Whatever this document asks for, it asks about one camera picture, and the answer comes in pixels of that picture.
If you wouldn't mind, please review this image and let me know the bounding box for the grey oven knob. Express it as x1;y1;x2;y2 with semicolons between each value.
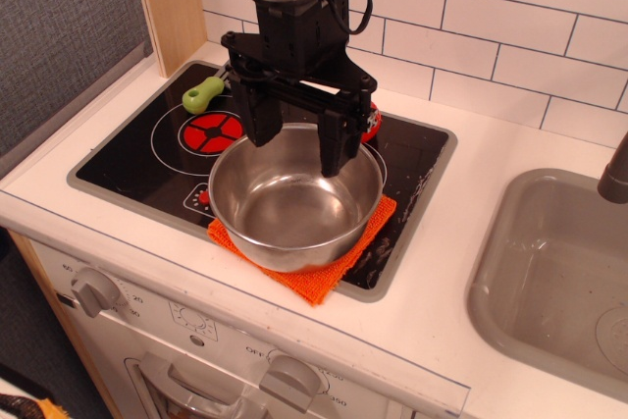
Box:
259;355;322;413

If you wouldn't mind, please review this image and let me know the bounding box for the grey sink basin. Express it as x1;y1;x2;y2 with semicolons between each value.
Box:
468;169;627;401

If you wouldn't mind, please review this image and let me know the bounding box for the grey oven door handle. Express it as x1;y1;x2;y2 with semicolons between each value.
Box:
136;353;271;418

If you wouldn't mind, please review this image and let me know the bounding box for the wooden side post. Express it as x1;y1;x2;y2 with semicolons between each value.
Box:
141;0;207;78

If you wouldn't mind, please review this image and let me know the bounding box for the green handled utensil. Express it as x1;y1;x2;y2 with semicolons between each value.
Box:
182;77;225;115

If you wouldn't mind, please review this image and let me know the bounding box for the metal pot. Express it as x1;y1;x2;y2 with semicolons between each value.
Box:
209;123;384;273

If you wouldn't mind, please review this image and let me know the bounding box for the black toy stovetop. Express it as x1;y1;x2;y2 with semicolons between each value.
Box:
68;62;457;302

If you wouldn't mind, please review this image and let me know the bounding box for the grey timer knob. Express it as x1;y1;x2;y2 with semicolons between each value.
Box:
71;268;121;318

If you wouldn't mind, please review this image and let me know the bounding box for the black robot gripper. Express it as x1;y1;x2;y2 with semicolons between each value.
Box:
221;0;377;178

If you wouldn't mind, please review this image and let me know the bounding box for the orange cloth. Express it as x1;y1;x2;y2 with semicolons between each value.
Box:
206;195;397;306

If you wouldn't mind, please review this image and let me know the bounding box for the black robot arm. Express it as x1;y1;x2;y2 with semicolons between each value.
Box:
221;0;377;177

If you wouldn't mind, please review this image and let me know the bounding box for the small red stove knob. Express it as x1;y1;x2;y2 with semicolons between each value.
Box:
198;190;210;206

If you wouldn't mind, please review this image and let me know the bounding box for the grey faucet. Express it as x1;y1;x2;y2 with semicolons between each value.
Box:
598;133;628;204

